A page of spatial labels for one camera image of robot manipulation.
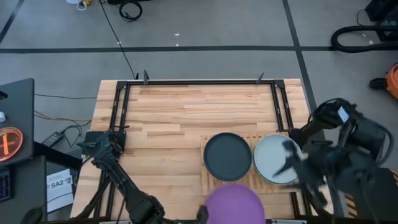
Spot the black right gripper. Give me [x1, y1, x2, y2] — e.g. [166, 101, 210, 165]
[272, 139, 335, 209]

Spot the light grey plate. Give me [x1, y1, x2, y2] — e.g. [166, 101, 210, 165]
[253, 133, 304, 185]

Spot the purple plate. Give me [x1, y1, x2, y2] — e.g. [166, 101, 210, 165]
[203, 183, 267, 224]

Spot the dark grey plate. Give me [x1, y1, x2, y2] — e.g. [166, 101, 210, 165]
[203, 132, 253, 182]

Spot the bamboo slatted shelf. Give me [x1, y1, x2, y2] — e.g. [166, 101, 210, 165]
[200, 133, 301, 196]

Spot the hazard-striped black platform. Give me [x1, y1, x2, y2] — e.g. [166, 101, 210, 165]
[338, 166, 398, 218]

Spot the orange vacuum cleaner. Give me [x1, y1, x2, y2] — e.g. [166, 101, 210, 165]
[369, 62, 398, 100]

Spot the white SA2 paper sheet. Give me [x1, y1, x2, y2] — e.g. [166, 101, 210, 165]
[45, 168, 75, 214]

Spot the black power adapter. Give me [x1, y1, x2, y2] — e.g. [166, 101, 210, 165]
[41, 131, 65, 148]

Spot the black computer mouse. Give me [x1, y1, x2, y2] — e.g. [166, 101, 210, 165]
[20, 207, 44, 224]

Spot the black vacuum unit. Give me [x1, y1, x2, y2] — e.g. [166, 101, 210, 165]
[364, 0, 398, 43]

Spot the black desk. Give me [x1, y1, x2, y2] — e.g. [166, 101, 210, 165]
[0, 77, 35, 169]
[0, 155, 47, 224]

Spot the black keyboard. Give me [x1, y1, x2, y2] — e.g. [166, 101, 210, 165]
[0, 167, 14, 203]

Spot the orange round disc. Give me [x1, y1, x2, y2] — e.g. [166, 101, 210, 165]
[0, 126, 24, 163]

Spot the black equipment case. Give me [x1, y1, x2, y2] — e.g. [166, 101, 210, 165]
[107, 0, 152, 5]

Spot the black metal table frame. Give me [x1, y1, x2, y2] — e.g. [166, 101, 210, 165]
[71, 79, 336, 224]

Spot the black vacuum hose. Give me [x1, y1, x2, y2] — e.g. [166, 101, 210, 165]
[330, 24, 398, 54]

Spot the yellow cable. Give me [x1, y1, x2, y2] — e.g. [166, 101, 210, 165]
[34, 109, 93, 123]

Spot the thin black cable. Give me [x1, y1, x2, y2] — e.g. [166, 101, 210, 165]
[34, 94, 98, 100]

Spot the long black cable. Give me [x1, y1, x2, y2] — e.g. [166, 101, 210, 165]
[98, 0, 139, 80]

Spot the coiled black cable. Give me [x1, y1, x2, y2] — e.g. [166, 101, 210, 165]
[118, 0, 144, 22]

